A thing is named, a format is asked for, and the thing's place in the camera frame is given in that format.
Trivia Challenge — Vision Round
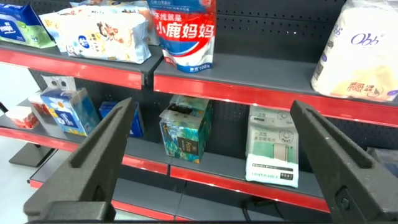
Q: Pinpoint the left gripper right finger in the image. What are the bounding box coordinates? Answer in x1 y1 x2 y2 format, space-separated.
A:
289 100 398 223

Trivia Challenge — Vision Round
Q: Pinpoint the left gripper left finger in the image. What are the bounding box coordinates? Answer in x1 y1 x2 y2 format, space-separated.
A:
23 97 136 222

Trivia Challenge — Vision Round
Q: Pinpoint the blue flower tissue box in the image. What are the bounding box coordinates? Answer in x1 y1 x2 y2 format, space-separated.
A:
40 87 101 137

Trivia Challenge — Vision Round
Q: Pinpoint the dark blue box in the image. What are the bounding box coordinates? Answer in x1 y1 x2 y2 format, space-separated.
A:
98 100 146 139

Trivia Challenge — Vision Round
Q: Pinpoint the white green towel pack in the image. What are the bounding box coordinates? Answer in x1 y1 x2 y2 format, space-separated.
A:
244 105 300 189

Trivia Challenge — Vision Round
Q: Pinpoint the small red white pack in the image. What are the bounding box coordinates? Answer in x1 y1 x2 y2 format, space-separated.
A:
5 105 40 130
27 91 52 117

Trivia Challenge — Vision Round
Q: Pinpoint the white hanging card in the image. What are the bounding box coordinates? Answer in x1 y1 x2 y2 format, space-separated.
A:
41 75 77 92

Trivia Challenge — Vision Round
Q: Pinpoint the teal floral tissue box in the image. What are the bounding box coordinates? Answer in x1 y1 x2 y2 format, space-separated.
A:
159 95 214 165

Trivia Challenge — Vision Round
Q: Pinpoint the white paper roll pack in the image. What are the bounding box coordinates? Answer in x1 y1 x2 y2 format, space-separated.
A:
310 0 398 103

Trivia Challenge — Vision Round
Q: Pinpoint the white cartoon tissue pack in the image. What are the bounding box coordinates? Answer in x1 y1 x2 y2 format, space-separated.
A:
39 6 103 53
57 11 152 65

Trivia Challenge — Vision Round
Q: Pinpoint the blue green tissue pack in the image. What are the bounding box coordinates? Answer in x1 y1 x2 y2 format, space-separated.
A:
0 2 57 49

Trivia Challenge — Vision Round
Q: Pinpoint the red white blue pouch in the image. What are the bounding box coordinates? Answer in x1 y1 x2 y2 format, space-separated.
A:
147 0 218 74

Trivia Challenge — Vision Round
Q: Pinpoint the black cable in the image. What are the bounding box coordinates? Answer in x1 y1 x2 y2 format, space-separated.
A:
241 196 285 222

